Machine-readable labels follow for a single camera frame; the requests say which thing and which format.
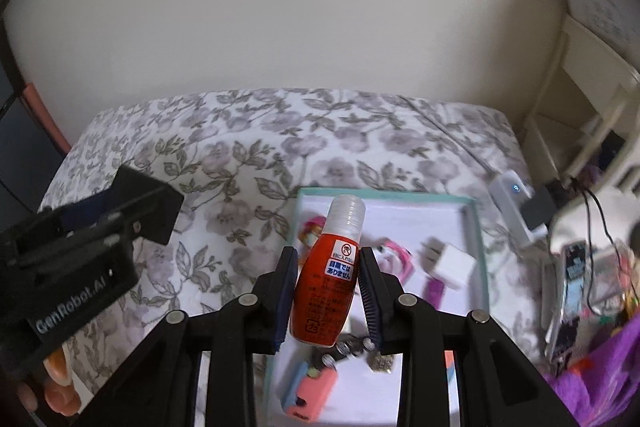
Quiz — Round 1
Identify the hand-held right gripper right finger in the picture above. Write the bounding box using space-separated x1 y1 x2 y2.
357 246 581 427

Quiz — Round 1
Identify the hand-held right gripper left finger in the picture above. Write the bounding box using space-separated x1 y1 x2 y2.
112 246 299 427

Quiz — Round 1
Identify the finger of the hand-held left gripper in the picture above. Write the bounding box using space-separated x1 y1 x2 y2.
60 164 186 244

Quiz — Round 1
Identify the small orange bottle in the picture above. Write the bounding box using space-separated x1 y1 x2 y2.
289 194 367 349

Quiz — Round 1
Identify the pink kids watch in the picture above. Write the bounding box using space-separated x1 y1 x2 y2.
372 237 416 280

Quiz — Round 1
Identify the black toy car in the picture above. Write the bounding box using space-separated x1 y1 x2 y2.
320 334 373 370

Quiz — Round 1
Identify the patterned keychain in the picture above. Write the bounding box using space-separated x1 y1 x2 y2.
370 352 396 375

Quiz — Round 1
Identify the purple lighter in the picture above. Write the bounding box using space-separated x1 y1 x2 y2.
422 277 447 308

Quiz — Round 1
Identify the teal tray white inside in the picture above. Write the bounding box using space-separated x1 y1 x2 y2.
260 187 491 427

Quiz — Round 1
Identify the white wall charger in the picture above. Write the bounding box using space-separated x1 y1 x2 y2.
419 239 477 282

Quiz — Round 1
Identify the pastel puzzle eraser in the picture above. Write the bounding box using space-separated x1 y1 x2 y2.
280 359 337 423

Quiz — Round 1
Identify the person's left hand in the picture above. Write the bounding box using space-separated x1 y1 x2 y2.
17 347 83 418

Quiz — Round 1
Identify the floral bed blanket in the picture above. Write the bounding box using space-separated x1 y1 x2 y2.
37 88 551 408

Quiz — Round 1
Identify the dark cabinet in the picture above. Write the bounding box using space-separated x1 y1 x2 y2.
0 57 66 218

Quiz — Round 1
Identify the white power strip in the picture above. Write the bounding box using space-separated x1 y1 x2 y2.
489 174 548 248

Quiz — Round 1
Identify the black power adapter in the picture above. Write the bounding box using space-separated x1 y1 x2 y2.
520 187 557 230

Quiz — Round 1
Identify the smartphone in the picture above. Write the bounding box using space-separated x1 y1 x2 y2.
545 242 588 363

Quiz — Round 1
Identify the purple fleece cloth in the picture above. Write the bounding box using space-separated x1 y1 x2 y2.
545 317 640 427

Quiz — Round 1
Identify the clear glass jar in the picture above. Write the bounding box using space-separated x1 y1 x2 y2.
582 239 640 323

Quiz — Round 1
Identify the white shelf unit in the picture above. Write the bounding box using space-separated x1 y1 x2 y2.
520 14 640 188

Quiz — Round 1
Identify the white printed box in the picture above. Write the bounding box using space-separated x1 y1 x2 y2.
555 0 640 58

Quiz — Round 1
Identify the black charging cable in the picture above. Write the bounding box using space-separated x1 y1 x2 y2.
575 187 632 318

